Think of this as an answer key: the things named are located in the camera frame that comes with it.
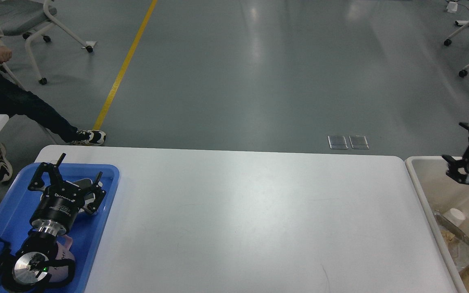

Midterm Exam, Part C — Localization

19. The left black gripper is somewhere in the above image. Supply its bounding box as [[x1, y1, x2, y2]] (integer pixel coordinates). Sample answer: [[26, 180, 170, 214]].
[[28, 153, 107, 236]]

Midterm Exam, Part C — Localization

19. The blue plastic tray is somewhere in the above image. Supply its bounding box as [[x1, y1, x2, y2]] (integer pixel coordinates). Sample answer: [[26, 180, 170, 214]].
[[0, 163, 120, 293]]

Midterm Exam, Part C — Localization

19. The paper cup in bin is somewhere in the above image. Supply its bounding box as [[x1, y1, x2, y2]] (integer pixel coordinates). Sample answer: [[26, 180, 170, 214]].
[[444, 208, 467, 227]]

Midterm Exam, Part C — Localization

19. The aluminium foil tray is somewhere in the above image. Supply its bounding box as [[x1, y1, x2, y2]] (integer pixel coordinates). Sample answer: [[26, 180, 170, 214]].
[[432, 211, 469, 272]]

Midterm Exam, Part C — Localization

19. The beige plastic bin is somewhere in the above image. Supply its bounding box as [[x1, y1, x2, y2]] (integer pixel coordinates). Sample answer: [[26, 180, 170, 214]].
[[405, 156, 469, 293]]

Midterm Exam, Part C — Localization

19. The pink mug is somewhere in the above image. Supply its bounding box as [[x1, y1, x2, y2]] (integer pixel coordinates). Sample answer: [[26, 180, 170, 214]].
[[49, 235, 76, 282]]

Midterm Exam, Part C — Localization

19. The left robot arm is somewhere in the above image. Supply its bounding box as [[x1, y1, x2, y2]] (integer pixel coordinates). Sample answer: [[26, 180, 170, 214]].
[[1, 153, 107, 293]]

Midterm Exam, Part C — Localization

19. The floor socket plate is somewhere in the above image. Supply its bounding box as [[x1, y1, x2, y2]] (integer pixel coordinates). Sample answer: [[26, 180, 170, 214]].
[[327, 135, 348, 150], [349, 135, 370, 150]]

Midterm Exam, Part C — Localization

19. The floor socket plate left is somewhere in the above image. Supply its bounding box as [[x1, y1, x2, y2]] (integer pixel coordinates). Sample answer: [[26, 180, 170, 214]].
[[327, 135, 348, 150]]

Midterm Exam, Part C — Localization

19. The floor socket plate right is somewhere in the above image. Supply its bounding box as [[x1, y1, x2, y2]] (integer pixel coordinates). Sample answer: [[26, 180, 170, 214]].
[[349, 135, 370, 150]]

